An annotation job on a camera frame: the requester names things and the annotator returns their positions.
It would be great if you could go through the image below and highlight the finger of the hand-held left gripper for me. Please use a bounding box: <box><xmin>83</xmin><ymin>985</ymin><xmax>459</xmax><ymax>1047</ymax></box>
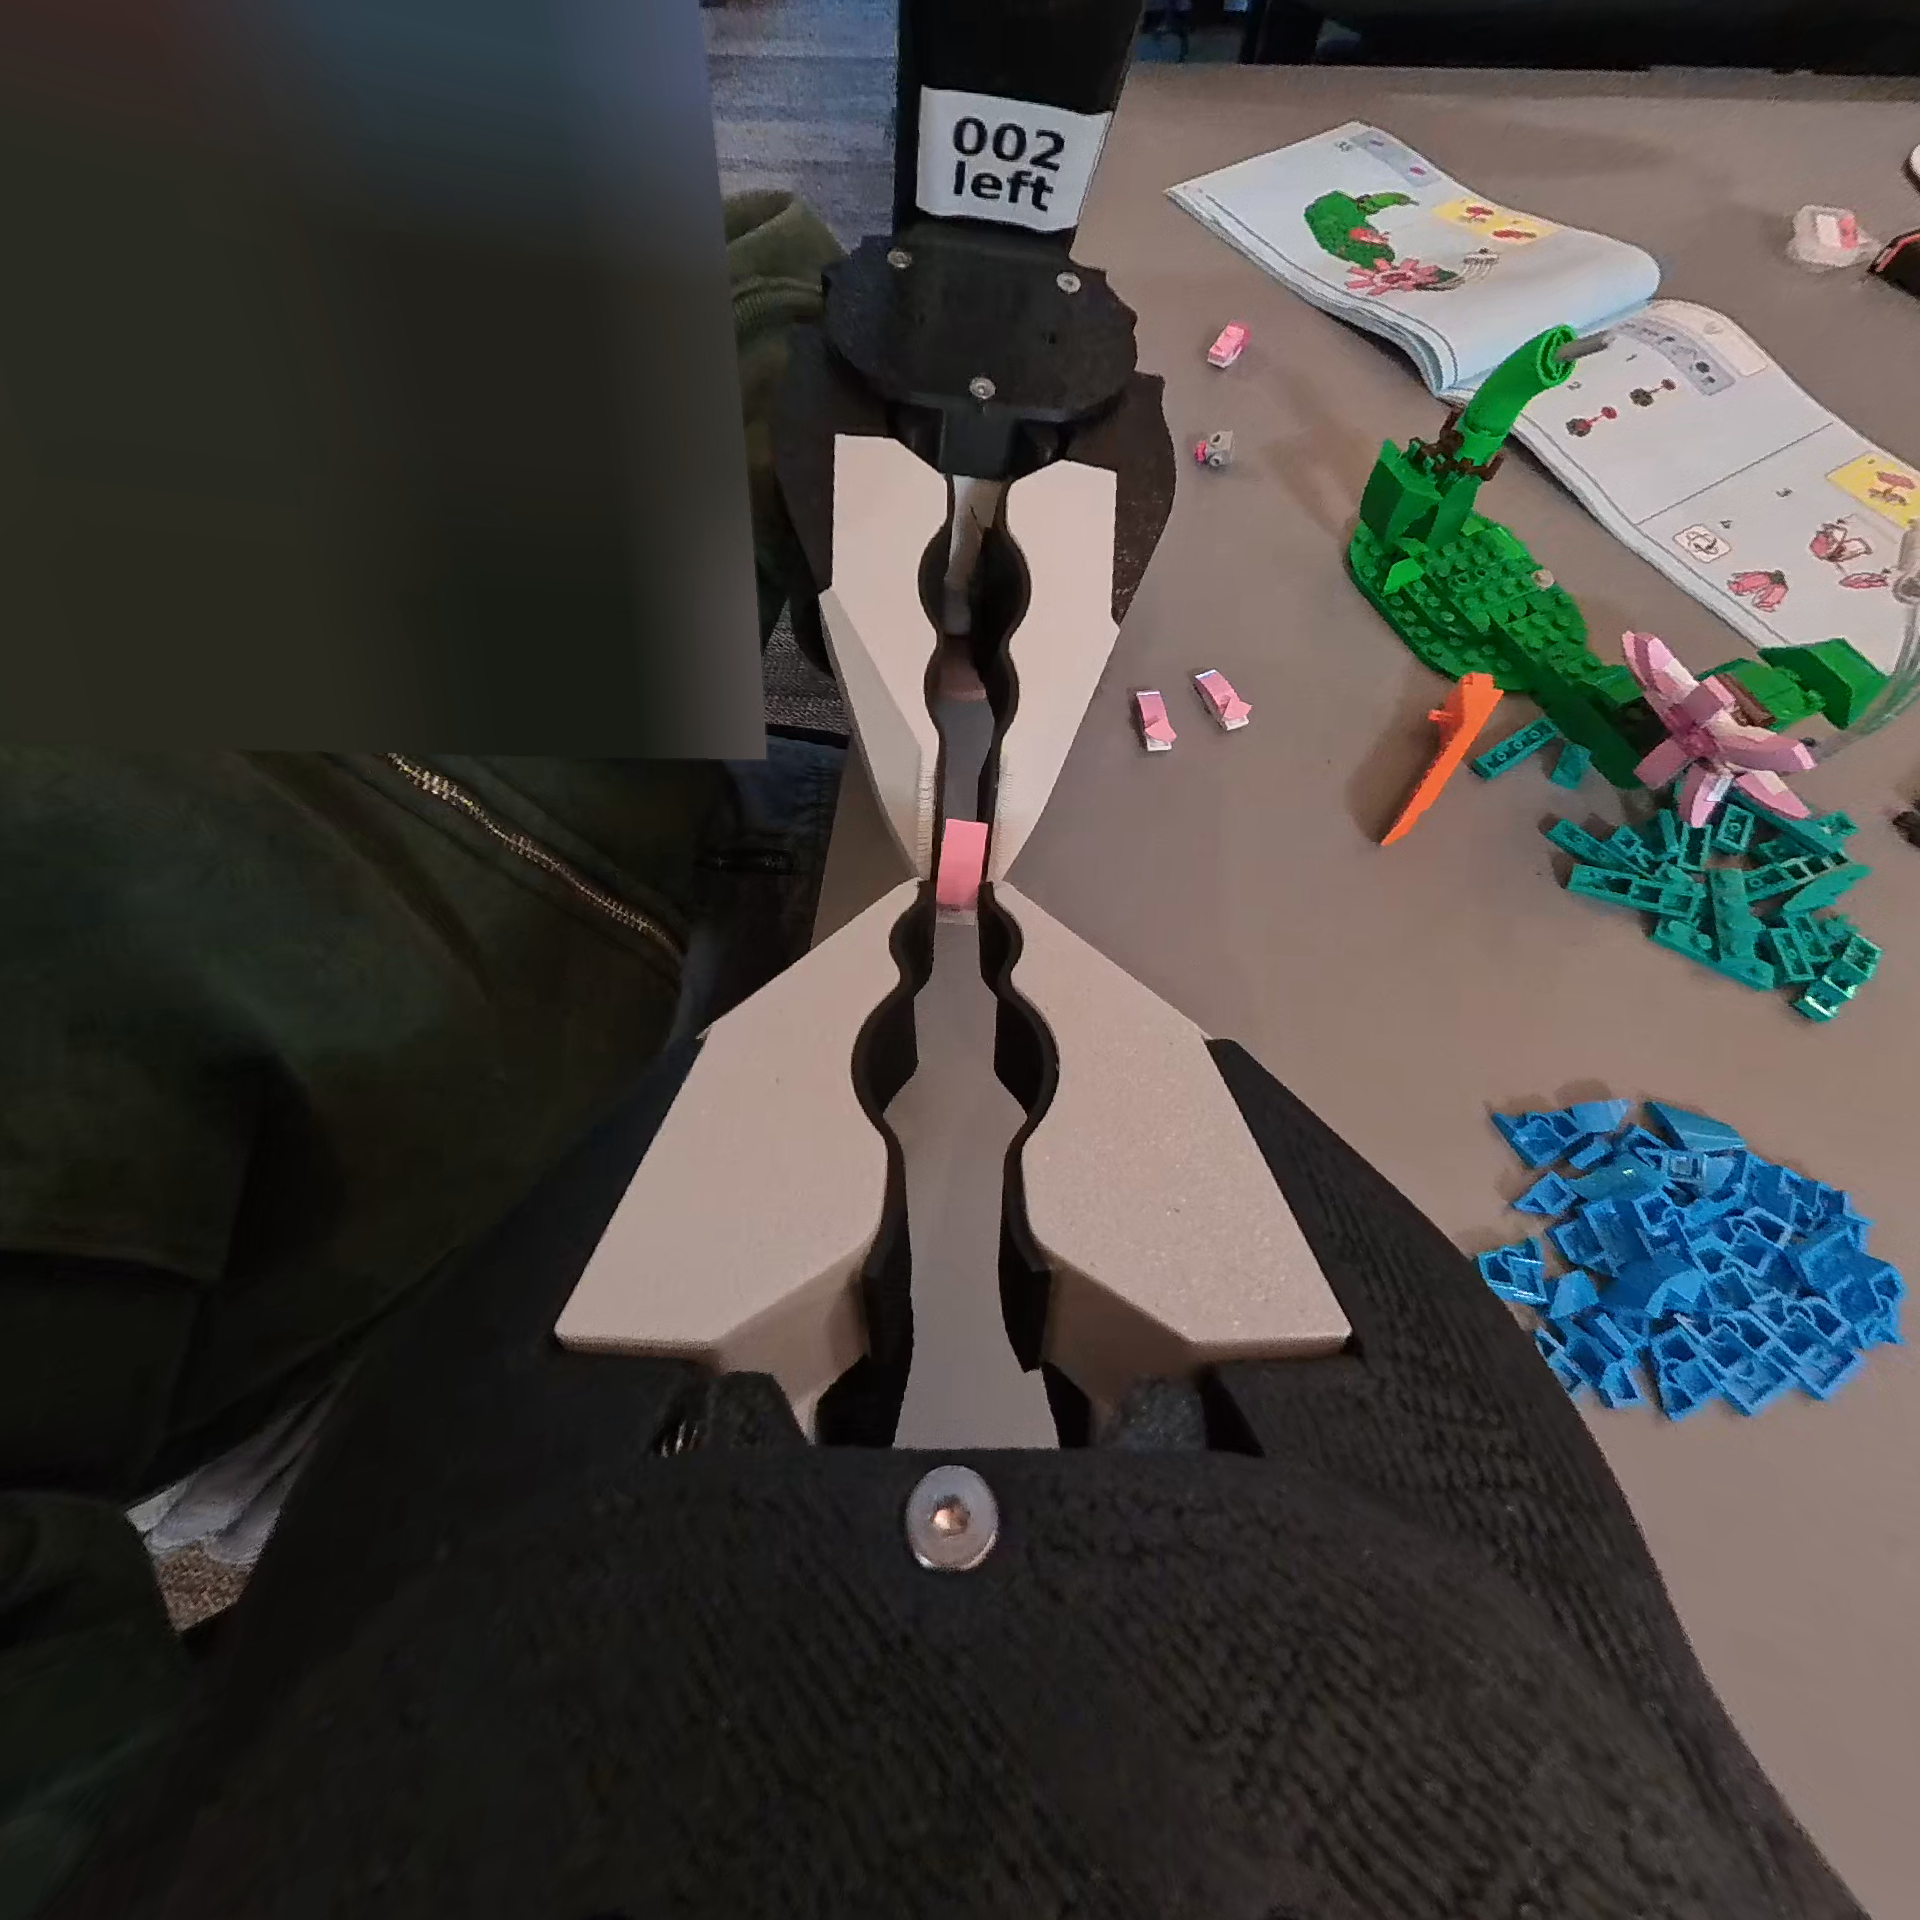
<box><xmin>978</xmin><ymin>461</ymin><xmax>1123</xmax><ymax>889</ymax></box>
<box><xmin>814</xmin><ymin>432</ymin><xmax>953</xmax><ymax>885</ymax></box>

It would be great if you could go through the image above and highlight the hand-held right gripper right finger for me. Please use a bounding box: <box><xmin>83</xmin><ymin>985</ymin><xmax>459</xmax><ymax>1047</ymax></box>
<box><xmin>978</xmin><ymin>879</ymin><xmax>1355</xmax><ymax>1452</ymax></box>

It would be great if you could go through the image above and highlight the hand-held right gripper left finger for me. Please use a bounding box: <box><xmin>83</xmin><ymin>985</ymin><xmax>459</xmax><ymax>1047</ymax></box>
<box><xmin>551</xmin><ymin>877</ymin><xmax>942</xmax><ymax>1445</ymax></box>

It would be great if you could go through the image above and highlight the person's left forearm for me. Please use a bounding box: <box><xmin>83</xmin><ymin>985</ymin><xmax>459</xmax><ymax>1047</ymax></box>
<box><xmin>726</xmin><ymin>191</ymin><xmax>851</xmax><ymax>452</ymax></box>

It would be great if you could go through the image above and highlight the green lego model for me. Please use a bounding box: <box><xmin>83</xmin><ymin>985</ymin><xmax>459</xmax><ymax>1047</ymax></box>
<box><xmin>1343</xmin><ymin>321</ymin><xmax>1882</xmax><ymax>791</ymax></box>

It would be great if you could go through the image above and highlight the lego instruction booklet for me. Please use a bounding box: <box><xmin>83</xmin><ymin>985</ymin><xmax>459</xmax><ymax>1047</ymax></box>
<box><xmin>1167</xmin><ymin>123</ymin><xmax>1920</xmax><ymax>681</ymax></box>

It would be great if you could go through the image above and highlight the pile of blue lego pieces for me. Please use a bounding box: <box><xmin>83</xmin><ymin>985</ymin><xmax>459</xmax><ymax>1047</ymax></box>
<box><xmin>1477</xmin><ymin>1096</ymin><xmax>1875</xmax><ymax>1422</ymax></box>

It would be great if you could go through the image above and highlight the pile of teal lego pieces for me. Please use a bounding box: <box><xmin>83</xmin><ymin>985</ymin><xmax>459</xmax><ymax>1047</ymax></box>
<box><xmin>1469</xmin><ymin>717</ymin><xmax>1886</xmax><ymax>1027</ymax></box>

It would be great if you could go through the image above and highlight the pink lego flower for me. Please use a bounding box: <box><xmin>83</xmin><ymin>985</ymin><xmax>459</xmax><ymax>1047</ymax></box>
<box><xmin>1622</xmin><ymin>631</ymin><xmax>1821</xmax><ymax>825</ymax></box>

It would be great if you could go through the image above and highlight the orange brick separator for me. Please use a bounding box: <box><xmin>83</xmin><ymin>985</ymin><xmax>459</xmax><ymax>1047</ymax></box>
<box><xmin>1379</xmin><ymin>670</ymin><xmax>1506</xmax><ymax>848</ymax></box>

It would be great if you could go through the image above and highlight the person's green jacket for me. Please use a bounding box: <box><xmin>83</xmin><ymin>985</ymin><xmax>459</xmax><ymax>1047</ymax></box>
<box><xmin>0</xmin><ymin>750</ymin><xmax>845</xmax><ymax>1920</ymax></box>

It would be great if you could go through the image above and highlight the person's grey pants leg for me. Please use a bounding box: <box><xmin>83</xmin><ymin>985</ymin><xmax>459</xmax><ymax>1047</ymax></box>
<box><xmin>129</xmin><ymin>1395</ymin><xmax>303</xmax><ymax>1557</ymax></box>

